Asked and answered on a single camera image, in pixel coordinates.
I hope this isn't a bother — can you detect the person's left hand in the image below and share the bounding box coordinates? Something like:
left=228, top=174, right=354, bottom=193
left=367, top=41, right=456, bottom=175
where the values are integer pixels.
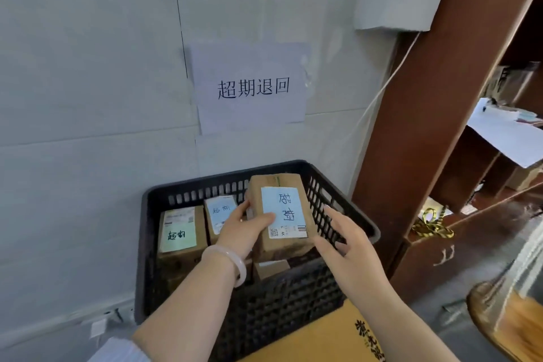
left=214, top=199, right=277, bottom=261

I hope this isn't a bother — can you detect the white paper sheet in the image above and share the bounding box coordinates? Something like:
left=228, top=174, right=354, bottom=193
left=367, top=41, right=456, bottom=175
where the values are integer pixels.
left=466, top=97, right=543, bottom=170

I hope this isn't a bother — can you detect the white paper sign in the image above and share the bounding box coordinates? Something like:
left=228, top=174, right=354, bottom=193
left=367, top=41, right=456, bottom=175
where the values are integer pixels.
left=188, top=41, right=311, bottom=136

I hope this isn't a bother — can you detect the gold foil ornament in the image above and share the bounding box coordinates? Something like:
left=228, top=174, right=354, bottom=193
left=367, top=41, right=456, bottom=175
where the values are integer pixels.
left=411, top=206, right=455, bottom=239

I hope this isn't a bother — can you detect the light blue striped sleeve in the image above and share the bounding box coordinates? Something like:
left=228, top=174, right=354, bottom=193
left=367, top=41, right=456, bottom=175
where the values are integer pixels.
left=87, top=337, right=152, bottom=362

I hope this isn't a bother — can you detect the black plastic crate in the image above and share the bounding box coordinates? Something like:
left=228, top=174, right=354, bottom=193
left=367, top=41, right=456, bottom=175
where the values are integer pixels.
left=135, top=159, right=381, bottom=362

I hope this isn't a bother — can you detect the white jade bracelet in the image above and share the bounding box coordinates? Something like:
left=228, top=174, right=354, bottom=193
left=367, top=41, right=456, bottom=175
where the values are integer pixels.
left=201, top=245, right=248, bottom=288

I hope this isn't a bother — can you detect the box with blue note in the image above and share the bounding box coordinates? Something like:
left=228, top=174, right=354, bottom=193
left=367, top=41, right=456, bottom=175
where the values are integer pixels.
left=203, top=194, right=239, bottom=246
left=247, top=173, right=319, bottom=263
left=253, top=258, right=291, bottom=283

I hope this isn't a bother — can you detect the brown wooden cabinet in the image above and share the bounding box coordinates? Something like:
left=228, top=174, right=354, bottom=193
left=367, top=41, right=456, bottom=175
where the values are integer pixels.
left=352, top=0, right=543, bottom=303

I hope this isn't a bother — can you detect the person's right forearm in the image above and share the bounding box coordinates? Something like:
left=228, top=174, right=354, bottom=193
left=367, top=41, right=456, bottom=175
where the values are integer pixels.
left=352, top=277, right=461, bottom=362

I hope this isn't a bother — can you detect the person's right hand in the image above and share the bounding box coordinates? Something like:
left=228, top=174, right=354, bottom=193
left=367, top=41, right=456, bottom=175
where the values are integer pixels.
left=312, top=204, right=390, bottom=308

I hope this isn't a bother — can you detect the box with green note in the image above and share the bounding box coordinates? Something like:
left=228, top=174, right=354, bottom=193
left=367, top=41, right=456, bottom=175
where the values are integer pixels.
left=157, top=206, right=209, bottom=278

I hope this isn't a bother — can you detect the white cable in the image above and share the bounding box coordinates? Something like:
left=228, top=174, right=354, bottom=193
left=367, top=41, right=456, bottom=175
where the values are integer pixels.
left=351, top=31, right=421, bottom=139

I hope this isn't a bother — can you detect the person's left forearm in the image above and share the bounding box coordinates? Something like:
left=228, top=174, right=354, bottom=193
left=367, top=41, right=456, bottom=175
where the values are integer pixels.
left=132, top=253, right=238, bottom=362

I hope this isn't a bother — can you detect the cardboard box black print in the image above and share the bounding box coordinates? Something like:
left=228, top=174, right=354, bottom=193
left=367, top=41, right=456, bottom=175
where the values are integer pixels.
left=237, top=299, right=385, bottom=362

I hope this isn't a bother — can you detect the white wall socket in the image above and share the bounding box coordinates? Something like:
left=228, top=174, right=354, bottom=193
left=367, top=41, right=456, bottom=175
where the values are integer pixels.
left=89, top=318, right=109, bottom=339

